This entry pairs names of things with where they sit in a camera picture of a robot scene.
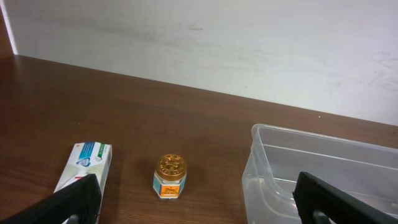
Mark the gold-lidded balm jar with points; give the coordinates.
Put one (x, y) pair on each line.
(169, 176)

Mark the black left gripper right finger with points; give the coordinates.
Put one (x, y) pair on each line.
(320, 202)

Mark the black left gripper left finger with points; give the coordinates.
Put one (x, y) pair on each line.
(81, 198)

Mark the white Panadol medicine box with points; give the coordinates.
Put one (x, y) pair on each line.
(86, 158)

